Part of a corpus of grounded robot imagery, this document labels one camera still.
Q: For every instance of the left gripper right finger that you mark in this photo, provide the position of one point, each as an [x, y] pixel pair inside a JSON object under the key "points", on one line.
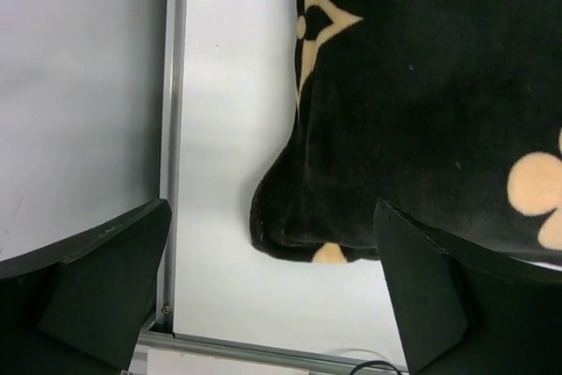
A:
{"points": [[464, 309]]}

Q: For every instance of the aluminium frame rail left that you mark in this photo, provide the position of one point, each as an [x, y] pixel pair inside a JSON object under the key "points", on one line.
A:
{"points": [[228, 111]]}

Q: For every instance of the black floral pillowcase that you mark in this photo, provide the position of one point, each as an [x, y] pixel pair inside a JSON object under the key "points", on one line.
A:
{"points": [[448, 109]]}

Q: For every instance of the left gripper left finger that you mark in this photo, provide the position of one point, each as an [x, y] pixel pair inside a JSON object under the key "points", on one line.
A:
{"points": [[77, 306]]}

